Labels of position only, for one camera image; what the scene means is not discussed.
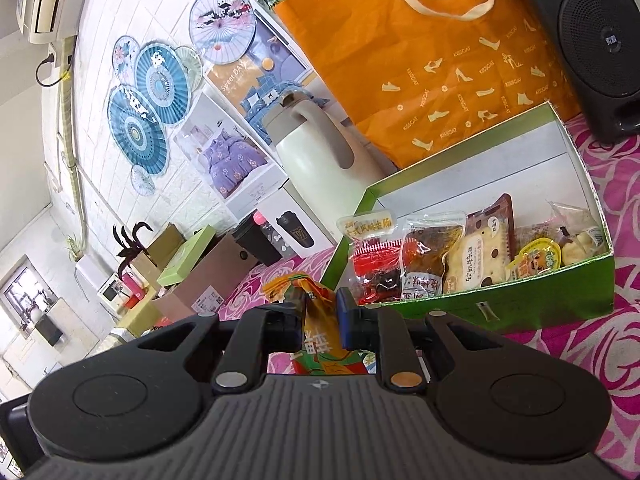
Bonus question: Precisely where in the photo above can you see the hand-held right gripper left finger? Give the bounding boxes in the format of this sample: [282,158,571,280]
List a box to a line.
[136,294,307,395]

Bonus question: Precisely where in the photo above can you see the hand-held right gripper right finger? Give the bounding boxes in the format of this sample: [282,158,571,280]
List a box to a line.
[336,290,503,392]

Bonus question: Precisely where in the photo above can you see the orange yellow snack packet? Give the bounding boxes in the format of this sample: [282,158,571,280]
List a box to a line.
[263,271,376,376]

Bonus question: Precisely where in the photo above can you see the green cardboard box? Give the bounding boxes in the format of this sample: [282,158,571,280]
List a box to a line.
[320,101,616,333]

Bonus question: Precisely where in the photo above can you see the shiny red snack packet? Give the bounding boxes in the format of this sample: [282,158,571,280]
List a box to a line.
[350,241,403,303]

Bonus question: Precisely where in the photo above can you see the pink lid bottle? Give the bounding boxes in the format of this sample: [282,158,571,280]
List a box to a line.
[252,211,286,261]

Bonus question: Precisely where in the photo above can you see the black cup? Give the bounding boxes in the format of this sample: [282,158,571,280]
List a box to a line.
[232,212,281,267]

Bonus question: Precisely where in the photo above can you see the white coffee cup box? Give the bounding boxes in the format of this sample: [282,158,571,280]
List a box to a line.
[252,185,336,261]

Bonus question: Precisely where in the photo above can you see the cream yellow-label snack packet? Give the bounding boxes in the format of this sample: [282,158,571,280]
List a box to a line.
[337,211,398,241]

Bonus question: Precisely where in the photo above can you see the brown cardboard box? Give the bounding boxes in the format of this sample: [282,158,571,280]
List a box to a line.
[150,232,261,323]

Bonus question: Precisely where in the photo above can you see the clear brown meat packet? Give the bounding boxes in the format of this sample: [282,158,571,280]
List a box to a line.
[400,211,466,301]

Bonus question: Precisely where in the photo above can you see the light green flat box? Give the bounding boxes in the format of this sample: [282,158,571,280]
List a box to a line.
[156,226,217,288]

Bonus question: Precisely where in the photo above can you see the cream bread packet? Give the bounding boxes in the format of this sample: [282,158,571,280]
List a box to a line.
[442,193,516,295]

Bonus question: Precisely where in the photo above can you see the kraft paper bag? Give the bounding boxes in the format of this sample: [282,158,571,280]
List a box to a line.
[131,222,183,286]

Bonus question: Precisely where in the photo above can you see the white thermos jug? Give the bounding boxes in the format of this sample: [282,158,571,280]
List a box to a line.
[262,91,373,223]

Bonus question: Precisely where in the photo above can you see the purple bedding picture box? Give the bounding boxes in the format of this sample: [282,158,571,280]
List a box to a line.
[172,91,288,211]

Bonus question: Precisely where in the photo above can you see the black leaf decoration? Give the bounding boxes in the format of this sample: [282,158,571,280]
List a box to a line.
[112,221,153,261]

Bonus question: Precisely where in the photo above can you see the yellow jelly cup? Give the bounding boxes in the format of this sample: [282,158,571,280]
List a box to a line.
[507,239,562,281]

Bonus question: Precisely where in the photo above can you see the small pale blue fan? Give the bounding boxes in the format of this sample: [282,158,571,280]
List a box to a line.
[131,164,156,196]

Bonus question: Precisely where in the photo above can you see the clear bun packet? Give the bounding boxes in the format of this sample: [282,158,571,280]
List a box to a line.
[547,201,611,266]

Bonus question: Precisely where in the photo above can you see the blue bedding picture box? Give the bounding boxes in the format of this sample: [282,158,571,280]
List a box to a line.
[204,0,321,131]

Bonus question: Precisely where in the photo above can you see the large blue paper fan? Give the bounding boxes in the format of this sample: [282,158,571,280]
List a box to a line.
[109,87,168,176]

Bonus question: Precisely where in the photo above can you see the orange tote bag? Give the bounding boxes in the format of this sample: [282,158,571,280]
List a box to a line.
[272,0,583,171]

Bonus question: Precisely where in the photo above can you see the pale green paper fan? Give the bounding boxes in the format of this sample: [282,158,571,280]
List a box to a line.
[172,46,203,88]

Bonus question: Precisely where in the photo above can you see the white painted paper umbrella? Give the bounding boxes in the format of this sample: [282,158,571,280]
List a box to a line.
[190,0,258,65]

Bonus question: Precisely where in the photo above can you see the pink flower paper fan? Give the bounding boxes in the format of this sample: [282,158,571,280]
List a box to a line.
[114,36,141,83]

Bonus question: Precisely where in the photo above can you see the black speaker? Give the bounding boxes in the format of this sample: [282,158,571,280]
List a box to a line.
[505,0,640,143]

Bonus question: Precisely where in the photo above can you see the white air conditioner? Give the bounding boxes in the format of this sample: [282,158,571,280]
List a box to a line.
[15,0,78,45]

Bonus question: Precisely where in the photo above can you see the white wall pipe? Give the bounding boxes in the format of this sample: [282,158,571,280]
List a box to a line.
[55,35,96,256]

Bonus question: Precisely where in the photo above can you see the black wall plug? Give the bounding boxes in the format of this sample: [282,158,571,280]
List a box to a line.
[35,52,57,86]

